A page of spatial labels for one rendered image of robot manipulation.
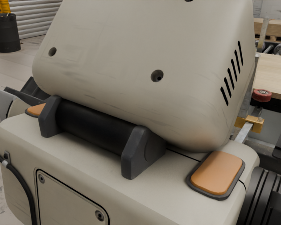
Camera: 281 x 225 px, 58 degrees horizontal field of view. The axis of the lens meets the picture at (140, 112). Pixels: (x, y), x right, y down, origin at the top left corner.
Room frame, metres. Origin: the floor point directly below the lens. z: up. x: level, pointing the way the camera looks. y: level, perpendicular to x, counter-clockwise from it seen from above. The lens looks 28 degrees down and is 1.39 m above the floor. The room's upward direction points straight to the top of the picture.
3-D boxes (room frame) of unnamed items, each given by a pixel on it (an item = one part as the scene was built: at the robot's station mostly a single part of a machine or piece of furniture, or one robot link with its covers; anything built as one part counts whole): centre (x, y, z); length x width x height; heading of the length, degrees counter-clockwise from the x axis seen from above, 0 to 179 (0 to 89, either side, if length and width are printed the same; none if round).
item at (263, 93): (1.10, -0.57, 0.85); 0.08 x 0.08 x 0.11
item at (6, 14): (5.39, 2.80, 0.36); 0.59 x 0.58 x 0.73; 55
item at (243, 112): (1.00, -0.46, 0.88); 0.04 x 0.04 x 0.48; 55
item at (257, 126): (0.99, -0.48, 0.81); 0.14 x 0.06 x 0.05; 55
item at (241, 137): (0.93, -0.46, 0.81); 0.43 x 0.03 x 0.04; 145
